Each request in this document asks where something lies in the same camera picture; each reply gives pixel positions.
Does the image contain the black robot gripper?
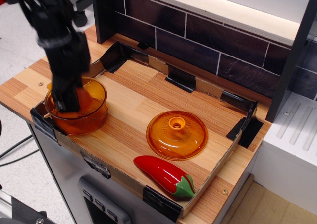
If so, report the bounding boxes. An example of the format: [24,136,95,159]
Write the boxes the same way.
[38,30,91,112]

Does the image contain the red toy chili pepper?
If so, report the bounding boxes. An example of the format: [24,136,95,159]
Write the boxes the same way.
[133,155,196,198]

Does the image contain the white toy sink drainer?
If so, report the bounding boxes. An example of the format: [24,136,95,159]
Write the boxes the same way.
[262,90,317,165]

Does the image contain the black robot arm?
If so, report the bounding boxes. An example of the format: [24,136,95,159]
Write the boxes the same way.
[18,0,90,112]

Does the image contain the grey toy oven panel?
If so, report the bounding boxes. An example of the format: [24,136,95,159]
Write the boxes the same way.
[78,177,132,224]

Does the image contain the dark vertical post left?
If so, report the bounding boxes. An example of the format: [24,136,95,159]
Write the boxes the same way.
[92,0,117,44]

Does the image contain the orange transparent plastic pot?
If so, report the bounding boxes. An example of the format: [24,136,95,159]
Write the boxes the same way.
[44,77,108,135]

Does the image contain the dark vertical post right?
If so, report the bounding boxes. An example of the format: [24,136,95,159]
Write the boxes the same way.
[266,0,317,122]

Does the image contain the orange transparent pot lid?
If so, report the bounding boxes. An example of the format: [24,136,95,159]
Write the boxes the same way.
[146,111,208,160]

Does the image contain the black floor cable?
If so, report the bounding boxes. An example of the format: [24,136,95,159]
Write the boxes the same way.
[0,134,40,167]

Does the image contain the dark vertical post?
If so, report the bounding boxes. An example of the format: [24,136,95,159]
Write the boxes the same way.
[266,0,317,122]
[92,0,117,44]

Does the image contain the black chair caster wheel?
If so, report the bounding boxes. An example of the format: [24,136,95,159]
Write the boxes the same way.
[73,11,88,27]

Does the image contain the black metal frame corner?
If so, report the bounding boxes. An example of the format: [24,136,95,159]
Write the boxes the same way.
[0,186,55,224]

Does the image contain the orange toy carrot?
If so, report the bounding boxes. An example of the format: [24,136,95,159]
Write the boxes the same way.
[76,87,99,114]

